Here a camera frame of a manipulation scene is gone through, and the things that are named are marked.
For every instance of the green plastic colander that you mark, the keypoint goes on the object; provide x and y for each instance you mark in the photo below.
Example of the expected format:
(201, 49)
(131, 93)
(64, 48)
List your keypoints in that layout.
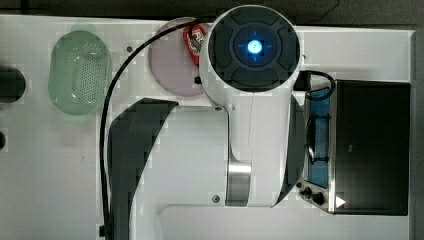
(80, 72)

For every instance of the red ketchup bottle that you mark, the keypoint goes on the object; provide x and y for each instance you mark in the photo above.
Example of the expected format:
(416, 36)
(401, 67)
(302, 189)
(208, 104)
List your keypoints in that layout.
(195, 41)

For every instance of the purple round plate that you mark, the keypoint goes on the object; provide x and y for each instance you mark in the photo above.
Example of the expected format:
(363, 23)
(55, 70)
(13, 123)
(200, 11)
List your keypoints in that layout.
(174, 60)

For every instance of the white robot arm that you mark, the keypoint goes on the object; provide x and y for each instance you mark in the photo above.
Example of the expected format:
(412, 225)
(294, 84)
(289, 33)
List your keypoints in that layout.
(232, 152)

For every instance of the black toaster oven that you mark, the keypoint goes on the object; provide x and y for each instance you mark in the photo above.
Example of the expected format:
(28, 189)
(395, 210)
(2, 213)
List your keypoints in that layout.
(357, 148)

